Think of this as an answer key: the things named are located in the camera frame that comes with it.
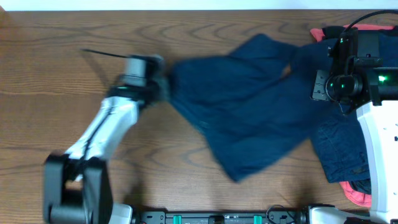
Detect dark blue shorts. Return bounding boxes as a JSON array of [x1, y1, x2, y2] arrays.
[[169, 34, 333, 182]]

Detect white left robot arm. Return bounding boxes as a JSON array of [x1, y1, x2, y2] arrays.
[[43, 55, 169, 224]]

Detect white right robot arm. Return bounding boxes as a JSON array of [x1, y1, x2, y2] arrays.
[[307, 67, 397, 223]]

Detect black garment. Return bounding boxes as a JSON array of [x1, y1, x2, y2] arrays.
[[322, 26, 345, 40]]

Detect dark navy garment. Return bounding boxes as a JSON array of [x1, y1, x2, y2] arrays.
[[379, 29, 397, 67]]

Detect pink red garment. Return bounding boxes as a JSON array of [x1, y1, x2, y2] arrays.
[[310, 24, 397, 208]]

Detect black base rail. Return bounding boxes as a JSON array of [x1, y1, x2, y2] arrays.
[[130, 205, 310, 224]]

